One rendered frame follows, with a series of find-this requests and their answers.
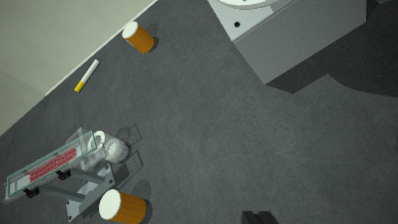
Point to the white cylinder with yellow cap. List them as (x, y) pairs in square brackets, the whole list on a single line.
[(87, 75)]

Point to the orange pill bottle with white cap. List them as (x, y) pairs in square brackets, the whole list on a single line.
[(122, 207), (138, 37)]

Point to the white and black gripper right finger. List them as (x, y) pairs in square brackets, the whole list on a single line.
[(266, 217)]

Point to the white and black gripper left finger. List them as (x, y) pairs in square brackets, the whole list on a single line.
[(248, 217)]

